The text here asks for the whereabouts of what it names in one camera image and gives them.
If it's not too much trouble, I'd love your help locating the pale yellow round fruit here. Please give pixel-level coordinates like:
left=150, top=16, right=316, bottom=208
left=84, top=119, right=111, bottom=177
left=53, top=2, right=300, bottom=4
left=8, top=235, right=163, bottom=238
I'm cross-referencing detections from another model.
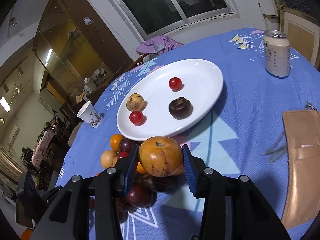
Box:
left=126, top=93, right=145, bottom=112

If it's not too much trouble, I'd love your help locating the purple cloth garment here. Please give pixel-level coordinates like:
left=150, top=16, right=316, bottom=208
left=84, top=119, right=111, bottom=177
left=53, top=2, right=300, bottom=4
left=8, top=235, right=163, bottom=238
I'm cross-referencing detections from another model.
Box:
left=136, top=35, right=184, bottom=57

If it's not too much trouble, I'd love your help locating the dark purple round fruit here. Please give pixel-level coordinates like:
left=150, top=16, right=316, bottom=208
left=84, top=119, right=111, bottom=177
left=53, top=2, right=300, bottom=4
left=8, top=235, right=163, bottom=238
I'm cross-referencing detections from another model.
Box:
left=118, top=138, right=135, bottom=153
left=126, top=183, right=154, bottom=208

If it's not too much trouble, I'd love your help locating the white printed paper cup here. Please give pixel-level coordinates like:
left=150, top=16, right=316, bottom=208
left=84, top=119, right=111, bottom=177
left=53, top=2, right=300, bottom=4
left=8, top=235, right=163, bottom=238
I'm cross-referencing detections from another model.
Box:
left=76, top=101, right=103, bottom=128

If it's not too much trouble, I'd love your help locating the tan yellow round fruit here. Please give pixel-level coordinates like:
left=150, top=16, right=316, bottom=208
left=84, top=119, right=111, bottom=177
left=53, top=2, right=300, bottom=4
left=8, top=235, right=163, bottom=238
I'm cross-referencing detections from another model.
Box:
left=100, top=150, right=118, bottom=168

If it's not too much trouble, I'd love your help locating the grey thread tangle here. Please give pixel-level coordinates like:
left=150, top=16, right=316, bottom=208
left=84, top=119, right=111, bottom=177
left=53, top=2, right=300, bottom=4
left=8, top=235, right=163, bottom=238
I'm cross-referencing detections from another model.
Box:
left=261, top=130, right=288, bottom=164

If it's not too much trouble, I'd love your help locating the wooden framed board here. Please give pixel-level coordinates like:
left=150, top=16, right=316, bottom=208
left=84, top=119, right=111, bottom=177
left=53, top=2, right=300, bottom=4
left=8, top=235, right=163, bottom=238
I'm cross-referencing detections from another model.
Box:
left=279, top=5, right=320, bottom=64

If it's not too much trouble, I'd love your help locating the fluorescent ceiling light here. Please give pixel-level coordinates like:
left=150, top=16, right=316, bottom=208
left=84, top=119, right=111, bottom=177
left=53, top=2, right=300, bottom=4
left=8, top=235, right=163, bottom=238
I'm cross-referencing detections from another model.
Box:
left=0, top=96, right=12, bottom=112

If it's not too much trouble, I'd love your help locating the wooden chair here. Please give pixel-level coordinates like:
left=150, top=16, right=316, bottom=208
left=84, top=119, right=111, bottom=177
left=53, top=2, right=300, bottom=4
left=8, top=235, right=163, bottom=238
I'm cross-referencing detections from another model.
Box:
left=129, top=52, right=150, bottom=68

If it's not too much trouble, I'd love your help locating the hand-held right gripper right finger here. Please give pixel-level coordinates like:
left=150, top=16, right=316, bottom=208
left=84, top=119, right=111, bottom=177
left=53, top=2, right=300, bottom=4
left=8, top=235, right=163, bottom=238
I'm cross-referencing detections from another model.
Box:
left=182, top=144, right=292, bottom=240

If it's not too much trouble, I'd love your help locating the orange-brown blotched round fruit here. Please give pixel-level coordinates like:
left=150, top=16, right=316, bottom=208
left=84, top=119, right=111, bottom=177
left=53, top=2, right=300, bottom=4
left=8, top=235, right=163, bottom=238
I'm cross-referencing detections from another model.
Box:
left=138, top=136, right=184, bottom=177

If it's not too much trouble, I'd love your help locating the white oval plate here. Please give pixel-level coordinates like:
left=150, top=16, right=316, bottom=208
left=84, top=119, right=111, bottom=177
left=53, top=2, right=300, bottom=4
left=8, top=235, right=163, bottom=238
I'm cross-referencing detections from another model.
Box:
left=116, top=59, right=224, bottom=142

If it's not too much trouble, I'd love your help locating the beige drink can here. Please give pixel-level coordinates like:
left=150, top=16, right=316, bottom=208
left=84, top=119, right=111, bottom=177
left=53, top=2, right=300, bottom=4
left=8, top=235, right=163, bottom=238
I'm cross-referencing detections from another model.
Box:
left=262, top=29, right=291, bottom=78

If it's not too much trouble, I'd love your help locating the sliding glass window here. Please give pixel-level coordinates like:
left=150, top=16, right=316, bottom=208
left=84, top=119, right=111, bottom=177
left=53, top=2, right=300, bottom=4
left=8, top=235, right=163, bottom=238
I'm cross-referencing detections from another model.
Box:
left=96, top=0, right=240, bottom=39

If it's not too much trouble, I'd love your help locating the brown cardboard sheet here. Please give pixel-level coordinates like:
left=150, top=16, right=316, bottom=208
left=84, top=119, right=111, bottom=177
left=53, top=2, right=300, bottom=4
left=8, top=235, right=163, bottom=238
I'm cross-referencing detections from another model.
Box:
left=282, top=109, right=320, bottom=229

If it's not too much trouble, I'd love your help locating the blue printed tablecloth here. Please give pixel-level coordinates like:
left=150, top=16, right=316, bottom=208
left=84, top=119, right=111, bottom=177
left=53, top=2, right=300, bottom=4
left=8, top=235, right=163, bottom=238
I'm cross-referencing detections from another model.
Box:
left=55, top=27, right=320, bottom=240

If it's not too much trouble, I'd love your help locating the wooden glass-door cabinet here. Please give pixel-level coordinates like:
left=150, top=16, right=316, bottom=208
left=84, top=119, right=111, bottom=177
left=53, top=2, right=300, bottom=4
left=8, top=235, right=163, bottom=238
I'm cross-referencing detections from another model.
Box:
left=32, top=0, right=133, bottom=105

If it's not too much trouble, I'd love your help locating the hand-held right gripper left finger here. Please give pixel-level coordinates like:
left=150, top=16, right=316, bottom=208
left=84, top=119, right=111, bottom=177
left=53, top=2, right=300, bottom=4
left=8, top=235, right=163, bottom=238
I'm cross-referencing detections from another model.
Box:
left=30, top=144, right=139, bottom=240

